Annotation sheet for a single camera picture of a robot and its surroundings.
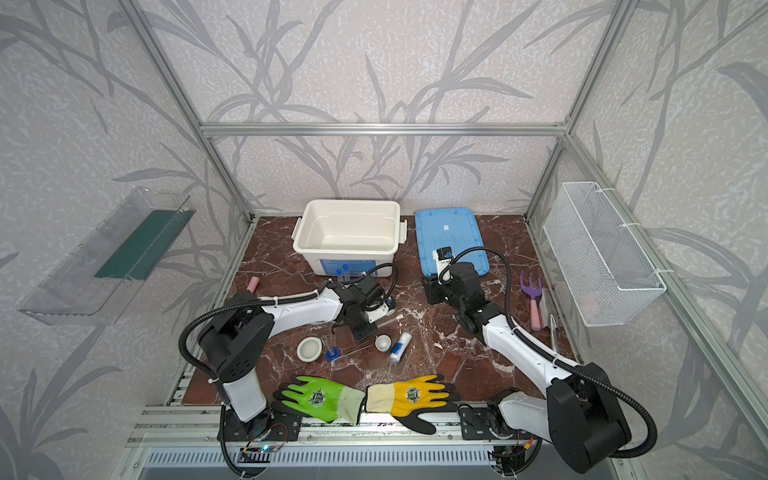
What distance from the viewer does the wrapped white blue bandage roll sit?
85 cm

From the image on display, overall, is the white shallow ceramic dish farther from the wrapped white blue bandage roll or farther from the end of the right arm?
the end of the right arm

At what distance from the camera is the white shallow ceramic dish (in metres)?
0.84

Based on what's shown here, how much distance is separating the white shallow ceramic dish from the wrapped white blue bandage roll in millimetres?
208
